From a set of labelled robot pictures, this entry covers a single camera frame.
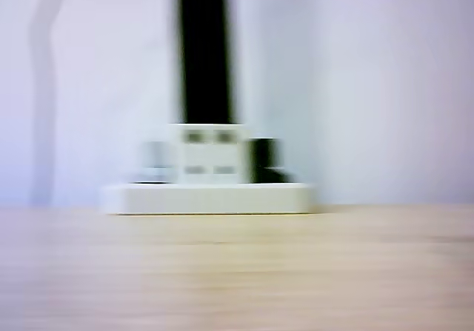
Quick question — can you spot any white perforated base plate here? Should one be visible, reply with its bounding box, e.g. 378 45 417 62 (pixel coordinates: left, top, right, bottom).
99 182 318 215

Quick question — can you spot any white post mounting block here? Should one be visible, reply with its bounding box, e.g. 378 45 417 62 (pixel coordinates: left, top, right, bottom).
168 123 247 186

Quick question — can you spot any black aluminium stand post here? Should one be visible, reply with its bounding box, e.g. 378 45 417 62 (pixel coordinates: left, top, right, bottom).
173 0 240 127

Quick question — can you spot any black corner bracket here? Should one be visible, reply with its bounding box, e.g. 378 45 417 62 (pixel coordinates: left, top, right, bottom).
246 137 297 184

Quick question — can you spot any black cable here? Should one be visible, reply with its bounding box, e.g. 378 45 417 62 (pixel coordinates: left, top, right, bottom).
27 0 71 206

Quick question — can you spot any grey corner bracket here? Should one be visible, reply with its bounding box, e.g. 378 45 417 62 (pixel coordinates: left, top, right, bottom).
129 141 175 184

